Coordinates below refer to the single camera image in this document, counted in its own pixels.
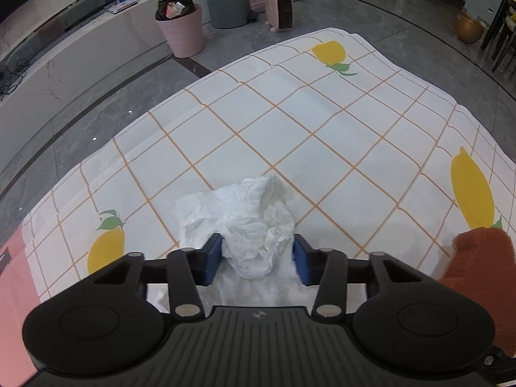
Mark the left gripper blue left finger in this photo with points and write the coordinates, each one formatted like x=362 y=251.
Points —
x=210 y=259

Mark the white tissue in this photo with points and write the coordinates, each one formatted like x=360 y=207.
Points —
x=258 y=233

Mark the brown felt piece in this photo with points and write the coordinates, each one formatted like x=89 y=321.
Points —
x=483 y=270

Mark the pink small heater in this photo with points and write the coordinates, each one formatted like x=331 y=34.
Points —
x=279 y=15

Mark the lemon pattern tablecloth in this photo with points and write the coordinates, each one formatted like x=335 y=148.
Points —
x=374 y=156

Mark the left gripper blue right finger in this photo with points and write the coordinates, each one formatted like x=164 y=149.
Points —
x=305 y=259

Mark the pink waste bin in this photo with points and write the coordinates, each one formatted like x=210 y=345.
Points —
x=181 y=24

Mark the brass bowl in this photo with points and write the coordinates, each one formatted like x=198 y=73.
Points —
x=468 y=29

